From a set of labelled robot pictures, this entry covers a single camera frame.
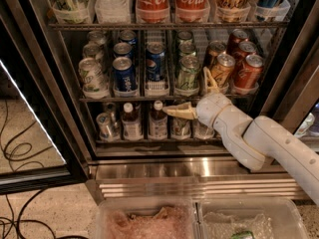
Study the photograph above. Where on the green label bottle top left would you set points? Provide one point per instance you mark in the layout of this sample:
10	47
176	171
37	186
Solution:
72	11

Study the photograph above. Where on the middle white green can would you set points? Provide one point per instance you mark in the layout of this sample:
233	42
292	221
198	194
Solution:
92	50

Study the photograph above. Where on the clear water bottle top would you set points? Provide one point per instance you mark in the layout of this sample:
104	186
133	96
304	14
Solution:
113	11

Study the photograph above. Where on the green can in bin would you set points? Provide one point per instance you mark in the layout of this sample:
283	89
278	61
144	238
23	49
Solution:
243	235

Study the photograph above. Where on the open glass fridge door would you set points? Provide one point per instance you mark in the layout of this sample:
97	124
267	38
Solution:
37	149

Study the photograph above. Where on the orange can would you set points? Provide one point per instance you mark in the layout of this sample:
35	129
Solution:
222	69
213	49

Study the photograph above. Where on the bottom green white can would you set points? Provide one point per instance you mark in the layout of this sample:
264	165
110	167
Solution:
180	128

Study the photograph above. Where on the left brown juice bottle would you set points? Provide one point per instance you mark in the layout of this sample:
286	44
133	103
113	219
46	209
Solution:
131	123

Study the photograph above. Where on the red can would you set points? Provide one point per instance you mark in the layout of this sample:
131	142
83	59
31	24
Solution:
243	49
235	37
249	73

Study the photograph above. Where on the right clear plastic bin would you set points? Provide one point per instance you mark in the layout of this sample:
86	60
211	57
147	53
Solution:
265	217

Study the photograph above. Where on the left clear plastic bin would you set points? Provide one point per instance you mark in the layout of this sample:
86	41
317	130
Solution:
160	217

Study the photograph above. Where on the lone blue Pepsi can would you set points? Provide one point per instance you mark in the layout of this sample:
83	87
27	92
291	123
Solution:
155	55

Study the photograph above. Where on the silver can bottom left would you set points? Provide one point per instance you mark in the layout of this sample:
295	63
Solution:
107	127

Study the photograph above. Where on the clear plastic bin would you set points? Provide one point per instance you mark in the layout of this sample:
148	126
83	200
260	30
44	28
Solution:
160	217
265	217

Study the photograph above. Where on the clear water bottle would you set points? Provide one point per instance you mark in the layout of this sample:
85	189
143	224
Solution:
113	11
201	131

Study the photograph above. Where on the rear white green can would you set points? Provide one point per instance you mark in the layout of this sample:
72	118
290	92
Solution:
97	37

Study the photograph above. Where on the right brown juice bottle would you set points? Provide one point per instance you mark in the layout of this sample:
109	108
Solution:
157	122

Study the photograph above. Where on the green soda can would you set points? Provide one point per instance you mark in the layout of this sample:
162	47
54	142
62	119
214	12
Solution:
187	73
183	37
186	49

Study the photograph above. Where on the front red can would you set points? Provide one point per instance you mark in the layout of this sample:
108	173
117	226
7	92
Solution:
249	73

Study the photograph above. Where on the gold label bottle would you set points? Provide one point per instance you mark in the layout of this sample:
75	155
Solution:
232	10

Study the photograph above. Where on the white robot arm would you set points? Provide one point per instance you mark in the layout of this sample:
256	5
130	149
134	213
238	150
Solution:
252	141

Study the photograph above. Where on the brown juice bottle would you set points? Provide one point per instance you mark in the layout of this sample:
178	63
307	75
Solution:
131	123
157	122

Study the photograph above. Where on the right Coca-Cola bottle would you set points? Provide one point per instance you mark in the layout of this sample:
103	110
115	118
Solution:
190	10

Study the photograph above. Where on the front orange can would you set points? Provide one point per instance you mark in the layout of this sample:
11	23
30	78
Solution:
222	69

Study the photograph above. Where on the front blue Pepsi can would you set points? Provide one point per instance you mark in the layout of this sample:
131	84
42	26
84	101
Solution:
124	71

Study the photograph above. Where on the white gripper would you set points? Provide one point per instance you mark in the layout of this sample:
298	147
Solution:
211	109

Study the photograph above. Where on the middle red can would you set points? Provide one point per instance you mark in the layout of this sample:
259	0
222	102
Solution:
243	49

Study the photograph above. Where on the front white green can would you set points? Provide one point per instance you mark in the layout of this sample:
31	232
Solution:
92	76

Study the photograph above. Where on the rear blue Pepsi can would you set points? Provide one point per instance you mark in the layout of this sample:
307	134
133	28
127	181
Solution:
129	36

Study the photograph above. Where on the stainless steel fridge cabinet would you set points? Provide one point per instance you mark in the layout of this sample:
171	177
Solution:
285	92

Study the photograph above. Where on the coca-cola bottle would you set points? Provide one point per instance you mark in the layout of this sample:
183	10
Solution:
154	9
190	10

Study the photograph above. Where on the rear orange can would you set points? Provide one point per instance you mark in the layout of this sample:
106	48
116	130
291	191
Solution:
213	49

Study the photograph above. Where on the rear red can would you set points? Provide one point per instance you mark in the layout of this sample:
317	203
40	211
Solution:
235	37

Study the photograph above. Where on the middle blue Pepsi can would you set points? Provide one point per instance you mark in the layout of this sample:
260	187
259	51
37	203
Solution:
123	50

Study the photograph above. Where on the bottom clear water bottle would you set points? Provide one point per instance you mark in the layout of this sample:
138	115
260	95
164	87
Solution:
201	131

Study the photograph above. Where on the left Coca-Cola bottle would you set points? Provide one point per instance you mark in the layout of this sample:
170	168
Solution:
154	9

